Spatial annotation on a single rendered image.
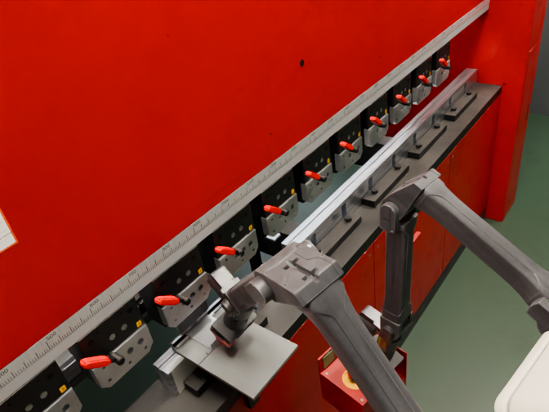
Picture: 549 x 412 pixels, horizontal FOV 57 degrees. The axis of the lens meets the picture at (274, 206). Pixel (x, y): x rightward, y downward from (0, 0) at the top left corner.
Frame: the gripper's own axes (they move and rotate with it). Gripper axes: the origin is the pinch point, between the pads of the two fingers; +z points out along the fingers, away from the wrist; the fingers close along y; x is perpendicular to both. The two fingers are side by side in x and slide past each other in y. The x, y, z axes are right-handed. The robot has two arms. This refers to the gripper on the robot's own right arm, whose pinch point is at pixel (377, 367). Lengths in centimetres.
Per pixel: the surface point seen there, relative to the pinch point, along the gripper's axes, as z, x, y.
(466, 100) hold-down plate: -1, -145, 59
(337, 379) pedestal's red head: -4.0, 13.5, 4.4
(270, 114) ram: -61, -2, 53
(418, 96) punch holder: -25, -94, 59
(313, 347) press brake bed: 10.3, 4.8, 20.1
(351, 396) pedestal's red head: -5.7, 14.9, -1.6
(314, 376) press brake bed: 22.7, 6.4, 16.2
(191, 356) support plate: -20, 44, 30
